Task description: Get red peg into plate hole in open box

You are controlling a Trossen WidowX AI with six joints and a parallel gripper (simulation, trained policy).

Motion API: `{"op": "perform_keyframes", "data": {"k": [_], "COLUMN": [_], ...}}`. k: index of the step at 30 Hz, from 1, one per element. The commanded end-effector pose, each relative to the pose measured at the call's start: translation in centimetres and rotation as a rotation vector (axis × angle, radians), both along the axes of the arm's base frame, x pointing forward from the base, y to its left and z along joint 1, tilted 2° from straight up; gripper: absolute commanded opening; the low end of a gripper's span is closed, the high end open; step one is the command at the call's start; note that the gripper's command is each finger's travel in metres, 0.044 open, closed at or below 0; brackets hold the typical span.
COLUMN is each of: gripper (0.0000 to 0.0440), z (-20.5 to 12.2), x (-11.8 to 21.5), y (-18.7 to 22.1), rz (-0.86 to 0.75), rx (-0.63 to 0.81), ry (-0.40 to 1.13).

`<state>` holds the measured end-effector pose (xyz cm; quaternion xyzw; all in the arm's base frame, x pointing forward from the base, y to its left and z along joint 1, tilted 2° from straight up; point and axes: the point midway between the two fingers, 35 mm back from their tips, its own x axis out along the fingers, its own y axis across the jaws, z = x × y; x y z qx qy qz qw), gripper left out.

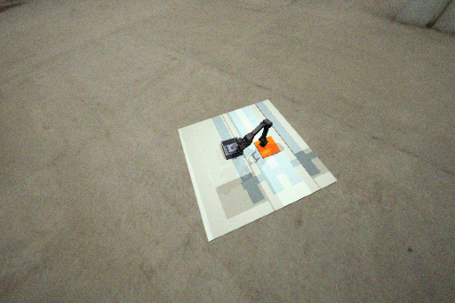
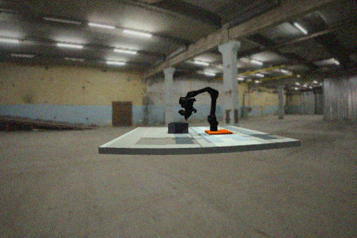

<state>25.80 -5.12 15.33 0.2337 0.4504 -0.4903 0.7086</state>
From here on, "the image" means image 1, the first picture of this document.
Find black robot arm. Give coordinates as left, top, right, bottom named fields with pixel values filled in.
left=236, top=119, right=273, bottom=151

